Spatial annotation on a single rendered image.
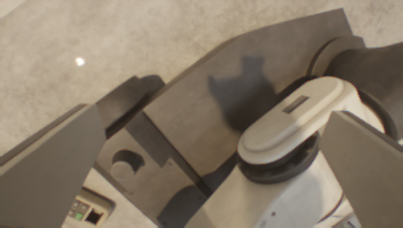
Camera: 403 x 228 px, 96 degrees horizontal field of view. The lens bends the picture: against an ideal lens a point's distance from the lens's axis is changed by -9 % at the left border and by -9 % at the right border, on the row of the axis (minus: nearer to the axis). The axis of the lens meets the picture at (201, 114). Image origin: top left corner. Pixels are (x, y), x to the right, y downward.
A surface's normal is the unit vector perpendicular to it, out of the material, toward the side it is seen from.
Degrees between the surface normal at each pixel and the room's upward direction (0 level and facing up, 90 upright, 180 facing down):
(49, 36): 0
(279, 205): 16
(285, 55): 0
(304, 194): 5
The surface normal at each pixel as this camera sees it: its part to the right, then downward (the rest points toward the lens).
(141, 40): 0.18, 0.24
